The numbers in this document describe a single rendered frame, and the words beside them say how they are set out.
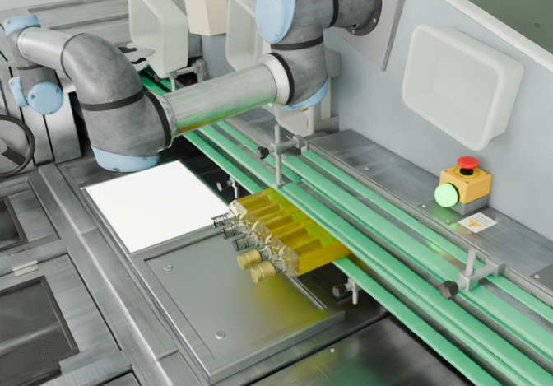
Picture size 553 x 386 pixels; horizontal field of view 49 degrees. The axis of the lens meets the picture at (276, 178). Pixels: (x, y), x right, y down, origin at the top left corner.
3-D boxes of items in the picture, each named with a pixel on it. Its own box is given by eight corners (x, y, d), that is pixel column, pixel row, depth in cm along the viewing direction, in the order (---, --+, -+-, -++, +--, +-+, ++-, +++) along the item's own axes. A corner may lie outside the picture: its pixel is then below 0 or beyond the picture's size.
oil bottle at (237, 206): (297, 196, 162) (225, 221, 152) (296, 177, 159) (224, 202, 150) (309, 205, 158) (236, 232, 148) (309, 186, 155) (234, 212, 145)
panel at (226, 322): (181, 165, 205) (81, 194, 190) (180, 156, 203) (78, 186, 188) (346, 320, 138) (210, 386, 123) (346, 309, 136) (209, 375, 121)
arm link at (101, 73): (77, 44, 99) (-13, 21, 135) (95, 109, 104) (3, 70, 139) (140, 27, 105) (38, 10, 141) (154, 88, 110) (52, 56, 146)
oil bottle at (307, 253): (351, 236, 144) (274, 268, 135) (351, 216, 142) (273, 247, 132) (366, 248, 140) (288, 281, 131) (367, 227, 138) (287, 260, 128)
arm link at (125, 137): (335, 33, 130) (90, 109, 104) (341, 99, 136) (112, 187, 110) (301, 27, 139) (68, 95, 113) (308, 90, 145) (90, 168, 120)
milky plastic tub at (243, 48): (248, 53, 193) (224, 58, 189) (254, -14, 178) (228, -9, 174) (277, 82, 183) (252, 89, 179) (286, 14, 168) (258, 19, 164)
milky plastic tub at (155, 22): (159, -26, 159) (127, -21, 155) (196, 14, 146) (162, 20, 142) (159, 34, 171) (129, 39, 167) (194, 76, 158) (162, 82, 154)
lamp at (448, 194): (441, 197, 122) (430, 202, 120) (443, 178, 119) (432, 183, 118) (458, 208, 118) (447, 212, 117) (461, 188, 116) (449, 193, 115)
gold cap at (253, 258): (253, 246, 136) (234, 253, 134) (260, 251, 133) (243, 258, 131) (255, 260, 137) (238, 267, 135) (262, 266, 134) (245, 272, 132)
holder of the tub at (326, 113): (302, 131, 176) (279, 138, 172) (301, 37, 162) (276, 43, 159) (338, 153, 163) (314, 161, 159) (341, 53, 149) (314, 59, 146)
